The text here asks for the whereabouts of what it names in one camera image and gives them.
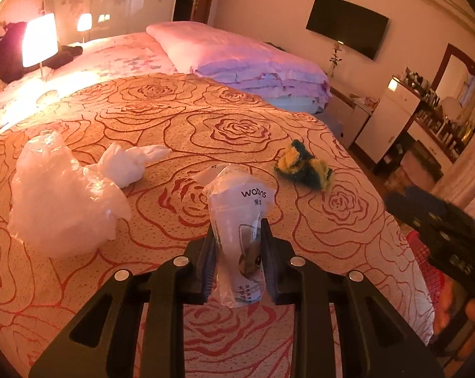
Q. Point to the wall mounted black television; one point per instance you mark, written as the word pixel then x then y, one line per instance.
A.
pixel 357 27

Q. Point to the red plastic waste basket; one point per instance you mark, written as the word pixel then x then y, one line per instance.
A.
pixel 438 284

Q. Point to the lit white table lamp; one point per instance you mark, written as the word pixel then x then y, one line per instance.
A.
pixel 39 42

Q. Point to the dressing table with cosmetics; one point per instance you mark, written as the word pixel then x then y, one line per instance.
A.
pixel 443 123

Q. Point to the small white plastic bag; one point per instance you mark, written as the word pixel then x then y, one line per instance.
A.
pixel 127 166

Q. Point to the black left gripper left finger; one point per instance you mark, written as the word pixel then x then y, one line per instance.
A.
pixel 134 324

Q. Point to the green yellow wrapper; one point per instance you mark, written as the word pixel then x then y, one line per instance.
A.
pixel 300 166

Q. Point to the folded pink purple quilt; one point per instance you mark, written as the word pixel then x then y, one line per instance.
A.
pixel 284 80

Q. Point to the white tall cabinet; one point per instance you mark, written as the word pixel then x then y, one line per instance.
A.
pixel 388 120

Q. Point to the dark maroon plush toy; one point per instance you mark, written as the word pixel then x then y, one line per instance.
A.
pixel 11 64

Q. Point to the rose pattern bed cover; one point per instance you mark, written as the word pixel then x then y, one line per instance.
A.
pixel 203 123

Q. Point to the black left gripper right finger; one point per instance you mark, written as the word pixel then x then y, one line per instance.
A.
pixel 342 323

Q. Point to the large clear plastic bag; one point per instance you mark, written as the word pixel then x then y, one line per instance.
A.
pixel 60 208

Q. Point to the clear watsons plastic bag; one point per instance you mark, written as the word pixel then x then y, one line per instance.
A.
pixel 237 202

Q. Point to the rose in vase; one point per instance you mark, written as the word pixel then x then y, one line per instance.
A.
pixel 335 57

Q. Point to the white low cabinet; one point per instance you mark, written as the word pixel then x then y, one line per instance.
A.
pixel 348 107

